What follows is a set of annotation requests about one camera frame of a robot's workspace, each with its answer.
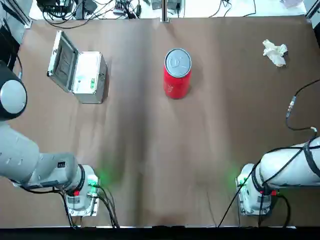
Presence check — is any black network switch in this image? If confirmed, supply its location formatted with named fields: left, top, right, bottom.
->
left=36, top=0, right=76, bottom=12

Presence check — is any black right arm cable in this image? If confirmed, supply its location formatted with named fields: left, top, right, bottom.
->
left=285, top=79, right=320, bottom=132

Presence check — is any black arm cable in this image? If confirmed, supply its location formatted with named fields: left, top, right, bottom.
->
left=15, top=53, right=24, bottom=79
left=285, top=79, right=320, bottom=132

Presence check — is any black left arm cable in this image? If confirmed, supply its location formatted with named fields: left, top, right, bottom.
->
left=15, top=53, right=24, bottom=79

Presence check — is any black left base cable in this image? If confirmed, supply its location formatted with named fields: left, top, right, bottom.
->
left=98, top=184, right=121, bottom=229

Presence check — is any silver aluminium case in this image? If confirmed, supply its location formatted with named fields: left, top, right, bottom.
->
left=46, top=30, right=109, bottom=105

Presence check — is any red push-button trash can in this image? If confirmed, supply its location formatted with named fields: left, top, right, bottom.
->
left=163, top=47, right=193, bottom=100

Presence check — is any aluminium corner frame rail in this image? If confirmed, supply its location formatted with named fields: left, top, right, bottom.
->
left=0, top=0, right=34, bottom=30
left=304, top=0, right=320, bottom=25

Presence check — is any black base cable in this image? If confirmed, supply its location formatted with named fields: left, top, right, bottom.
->
left=258, top=193, right=292, bottom=227
left=98, top=184, right=121, bottom=229

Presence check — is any black right base cable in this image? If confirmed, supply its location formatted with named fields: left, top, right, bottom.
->
left=258, top=193, right=292, bottom=227

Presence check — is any aluminium frame post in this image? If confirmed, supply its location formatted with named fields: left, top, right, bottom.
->
left=161, top=0, right=170, bottom=23

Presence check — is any grey usb hub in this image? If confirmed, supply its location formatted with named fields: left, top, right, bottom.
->
left=113, top=0, right=141, bottom=16

